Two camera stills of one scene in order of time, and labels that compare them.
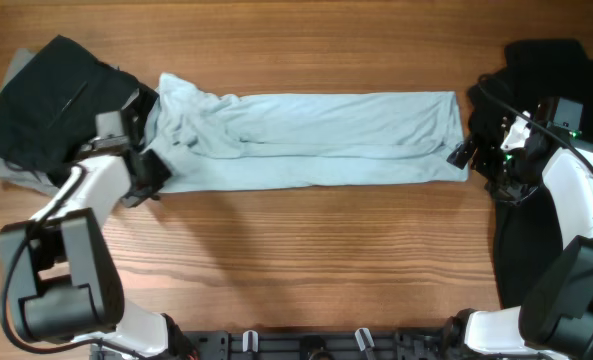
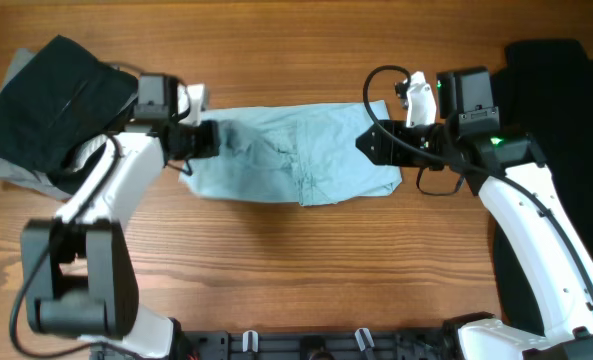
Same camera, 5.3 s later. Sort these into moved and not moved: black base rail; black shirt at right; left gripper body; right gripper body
Moved: left gripper body; right gripper body
Not moved: black base rail; black shirt at right
